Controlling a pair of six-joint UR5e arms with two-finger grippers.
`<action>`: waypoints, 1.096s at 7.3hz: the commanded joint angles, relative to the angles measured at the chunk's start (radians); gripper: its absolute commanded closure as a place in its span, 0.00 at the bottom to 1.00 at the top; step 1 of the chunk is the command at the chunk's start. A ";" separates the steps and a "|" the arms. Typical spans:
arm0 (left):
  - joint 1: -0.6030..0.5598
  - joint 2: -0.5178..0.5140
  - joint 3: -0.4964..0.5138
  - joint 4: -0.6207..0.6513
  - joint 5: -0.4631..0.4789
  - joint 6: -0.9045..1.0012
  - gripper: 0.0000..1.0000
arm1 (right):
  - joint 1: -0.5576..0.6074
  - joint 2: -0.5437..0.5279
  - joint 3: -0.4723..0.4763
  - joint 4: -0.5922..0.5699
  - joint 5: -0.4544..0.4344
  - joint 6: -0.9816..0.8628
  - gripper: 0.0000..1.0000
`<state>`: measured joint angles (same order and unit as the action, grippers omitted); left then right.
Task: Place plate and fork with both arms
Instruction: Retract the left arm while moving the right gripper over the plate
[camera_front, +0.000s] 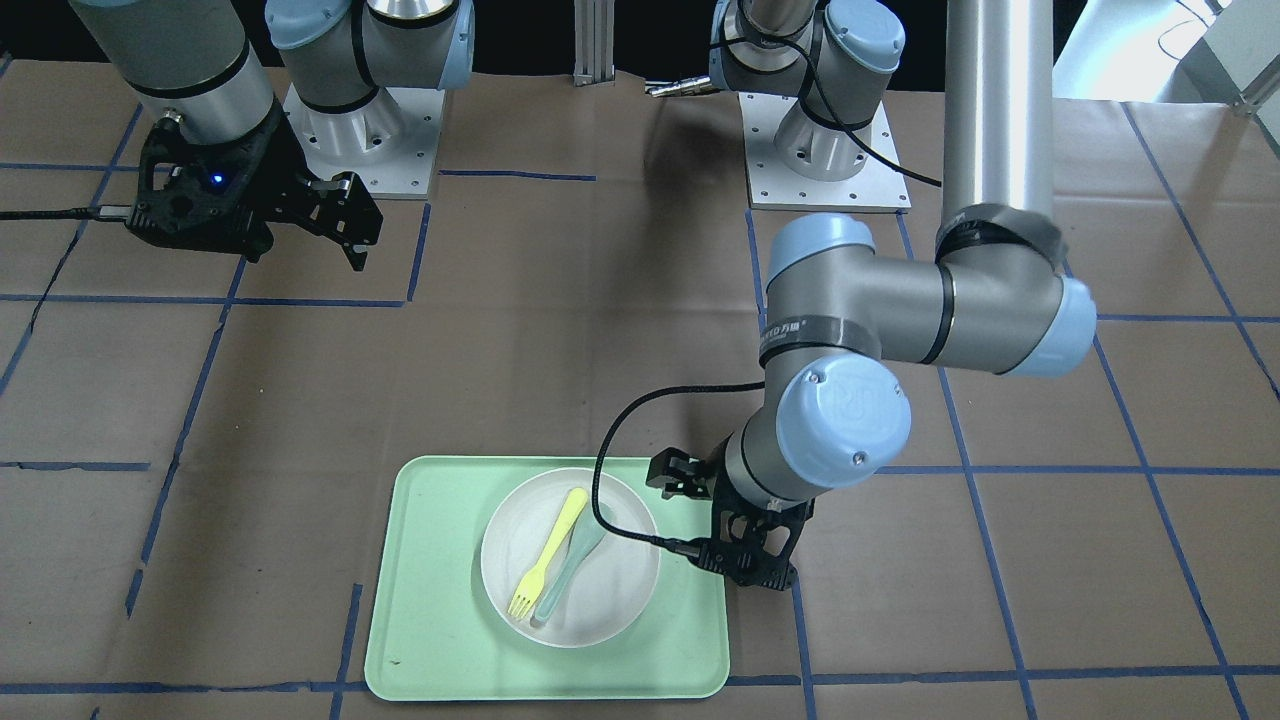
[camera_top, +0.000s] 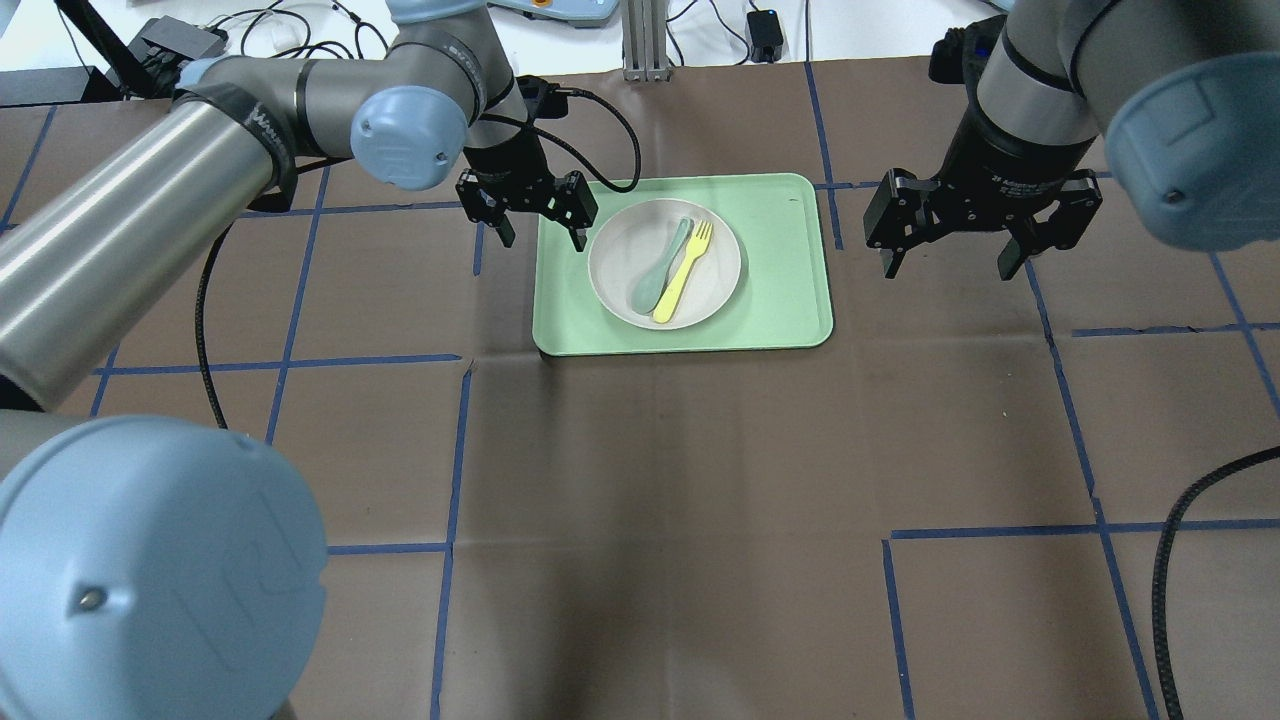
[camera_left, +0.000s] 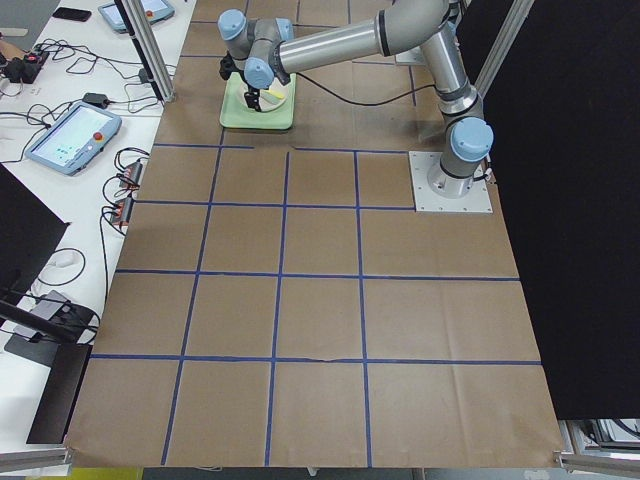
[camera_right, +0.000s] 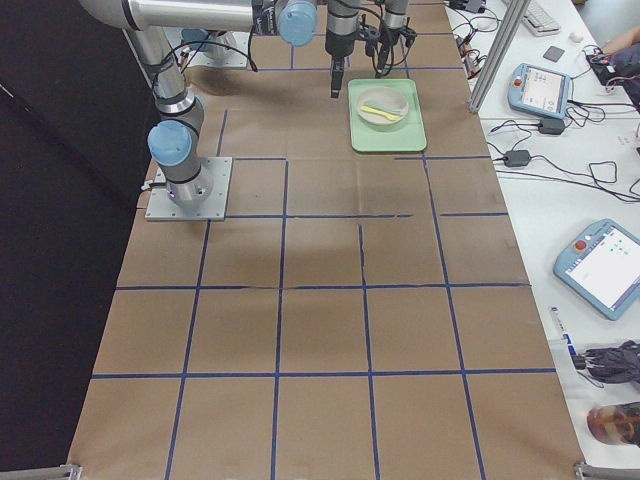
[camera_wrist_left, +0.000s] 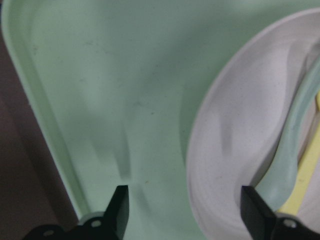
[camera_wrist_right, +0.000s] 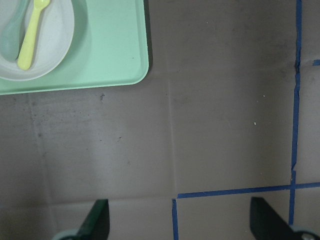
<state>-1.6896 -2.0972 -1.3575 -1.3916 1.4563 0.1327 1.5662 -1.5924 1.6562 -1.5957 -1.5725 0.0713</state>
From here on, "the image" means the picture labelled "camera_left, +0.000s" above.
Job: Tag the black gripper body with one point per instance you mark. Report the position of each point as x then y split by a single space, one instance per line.
251 98

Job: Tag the white round plate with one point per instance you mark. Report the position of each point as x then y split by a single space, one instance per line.
269 103

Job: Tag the yellow plastic fork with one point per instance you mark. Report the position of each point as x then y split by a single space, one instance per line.
275 94

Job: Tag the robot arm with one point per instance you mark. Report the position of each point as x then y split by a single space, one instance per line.
264 51

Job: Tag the light green tray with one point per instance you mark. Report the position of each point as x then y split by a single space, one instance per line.
235 114

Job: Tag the black power adapter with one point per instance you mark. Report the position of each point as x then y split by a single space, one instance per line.
96 99

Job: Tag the black smartphone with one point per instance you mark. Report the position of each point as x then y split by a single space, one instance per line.
72 14

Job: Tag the black monitor stand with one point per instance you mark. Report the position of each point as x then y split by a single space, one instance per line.
30 234

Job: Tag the grey usb hub box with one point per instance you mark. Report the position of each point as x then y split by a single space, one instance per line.
53 308

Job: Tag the aluminium frame post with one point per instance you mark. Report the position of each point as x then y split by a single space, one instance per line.
144 41

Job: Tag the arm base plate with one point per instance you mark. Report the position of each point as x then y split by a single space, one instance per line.
436 192

